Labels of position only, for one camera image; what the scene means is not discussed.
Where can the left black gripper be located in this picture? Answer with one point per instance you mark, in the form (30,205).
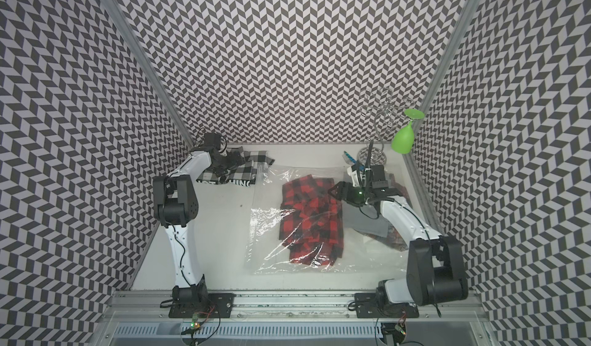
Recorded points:
(233,164)

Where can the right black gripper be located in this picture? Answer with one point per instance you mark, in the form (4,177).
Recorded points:
(342,194)

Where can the black white plaid shirt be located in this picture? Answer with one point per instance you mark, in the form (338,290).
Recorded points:
(242,168)

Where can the red black plaid shirt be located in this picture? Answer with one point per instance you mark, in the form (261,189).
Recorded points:
(312,223)

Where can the clear plastic vacuum bag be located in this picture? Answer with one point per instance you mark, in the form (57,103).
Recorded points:
(267,256)

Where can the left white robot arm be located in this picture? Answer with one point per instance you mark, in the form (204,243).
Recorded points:
(176,205)

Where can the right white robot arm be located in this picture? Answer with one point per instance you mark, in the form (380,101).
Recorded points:
(435,271)

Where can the grey folded cloth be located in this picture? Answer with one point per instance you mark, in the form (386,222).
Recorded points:
(360,220)

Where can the dark plaid cloth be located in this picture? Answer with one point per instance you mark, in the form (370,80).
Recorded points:
(382,231)

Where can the green plastic wine glass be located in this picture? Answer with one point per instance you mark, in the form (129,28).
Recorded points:
(403,140)

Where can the right small circuit board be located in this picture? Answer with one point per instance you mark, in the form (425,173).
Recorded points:
(393,333)

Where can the small circuit board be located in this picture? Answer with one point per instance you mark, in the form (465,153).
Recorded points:
(196,322)
(393,333)

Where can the left small circuit board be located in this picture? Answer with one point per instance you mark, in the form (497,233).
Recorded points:
(196,322)

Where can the metal wire glass rack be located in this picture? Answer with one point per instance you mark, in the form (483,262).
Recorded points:
(384,109)

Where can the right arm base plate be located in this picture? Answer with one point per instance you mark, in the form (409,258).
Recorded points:
(369,305)

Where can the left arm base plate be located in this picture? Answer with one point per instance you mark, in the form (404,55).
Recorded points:
(218,305)

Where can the aluminium front rail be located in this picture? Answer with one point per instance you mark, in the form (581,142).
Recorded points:
(284,306)

